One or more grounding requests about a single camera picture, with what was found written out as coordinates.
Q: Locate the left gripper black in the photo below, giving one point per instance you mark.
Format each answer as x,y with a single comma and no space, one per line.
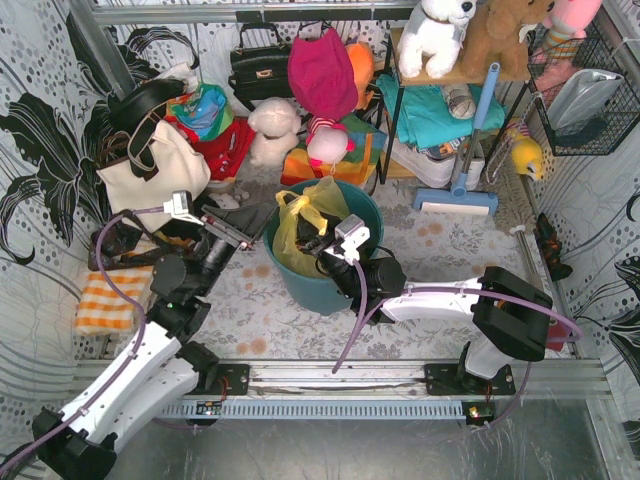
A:
226,232

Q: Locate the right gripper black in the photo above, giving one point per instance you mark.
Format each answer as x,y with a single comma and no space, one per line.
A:
317,242

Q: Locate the yellow trash bag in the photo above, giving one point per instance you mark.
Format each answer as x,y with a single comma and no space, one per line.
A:
304,217

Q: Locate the teal trash bin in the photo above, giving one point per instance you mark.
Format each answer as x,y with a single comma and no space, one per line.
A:
321,295

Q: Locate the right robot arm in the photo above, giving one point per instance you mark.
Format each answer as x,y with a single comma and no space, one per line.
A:
511,315

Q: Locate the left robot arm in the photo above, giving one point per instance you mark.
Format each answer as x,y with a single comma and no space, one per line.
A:
162,363

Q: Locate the cream canvas tote bag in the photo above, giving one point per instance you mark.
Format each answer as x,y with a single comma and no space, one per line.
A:
179,167

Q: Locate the rainbow striped bag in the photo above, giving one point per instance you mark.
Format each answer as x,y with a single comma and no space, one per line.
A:
356,167

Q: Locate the colourful printed bag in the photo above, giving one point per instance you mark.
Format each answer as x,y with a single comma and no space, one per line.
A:
201,116

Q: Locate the magenta cloth bag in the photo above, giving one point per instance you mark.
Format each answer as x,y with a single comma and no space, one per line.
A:
321,76

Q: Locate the red cloth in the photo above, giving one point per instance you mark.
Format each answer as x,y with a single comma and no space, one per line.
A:
225,154

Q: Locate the white pink plush toy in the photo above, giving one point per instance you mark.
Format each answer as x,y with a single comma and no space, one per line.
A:
328,142

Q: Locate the cream plush lamb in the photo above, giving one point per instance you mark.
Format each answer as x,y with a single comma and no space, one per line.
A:
276,125

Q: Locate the white sneakers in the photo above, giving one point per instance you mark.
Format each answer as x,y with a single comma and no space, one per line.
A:
438,173

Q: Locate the black leather handbag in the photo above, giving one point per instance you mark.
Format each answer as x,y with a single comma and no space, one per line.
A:
260,73

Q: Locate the blue floor mop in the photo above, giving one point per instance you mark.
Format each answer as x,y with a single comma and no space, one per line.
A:
458,199

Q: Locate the orange checkered cloth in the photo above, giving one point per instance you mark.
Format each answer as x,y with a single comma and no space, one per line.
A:
102,311

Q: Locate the teal folded towel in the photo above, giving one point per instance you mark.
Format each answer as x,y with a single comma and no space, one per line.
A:
424,120

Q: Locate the orange plush toy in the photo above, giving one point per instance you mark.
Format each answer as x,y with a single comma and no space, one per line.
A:
362,61

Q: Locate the grey patterned shoe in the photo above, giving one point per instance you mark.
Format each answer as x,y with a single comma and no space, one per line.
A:
459,101

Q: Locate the grey chenille mop head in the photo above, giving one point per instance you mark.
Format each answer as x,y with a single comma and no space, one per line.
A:
514,212

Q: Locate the yellow plush duck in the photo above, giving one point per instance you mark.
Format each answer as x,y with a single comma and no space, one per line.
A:
526,153

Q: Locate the white husky plush dog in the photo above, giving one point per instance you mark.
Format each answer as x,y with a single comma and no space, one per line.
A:
433,36

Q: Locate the purple orange sock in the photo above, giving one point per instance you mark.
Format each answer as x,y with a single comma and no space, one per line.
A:
557,330

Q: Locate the brown plush dog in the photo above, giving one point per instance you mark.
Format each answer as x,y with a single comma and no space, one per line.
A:
498,31

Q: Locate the silver foil pouch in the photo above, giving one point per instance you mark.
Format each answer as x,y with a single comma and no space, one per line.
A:
583,95

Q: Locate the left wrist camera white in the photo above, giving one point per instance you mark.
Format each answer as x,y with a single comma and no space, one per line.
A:
180,207

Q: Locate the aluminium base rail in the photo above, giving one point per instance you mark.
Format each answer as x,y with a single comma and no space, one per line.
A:
409,379

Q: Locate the black wire basket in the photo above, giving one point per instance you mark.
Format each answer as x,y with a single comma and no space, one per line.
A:
604,132

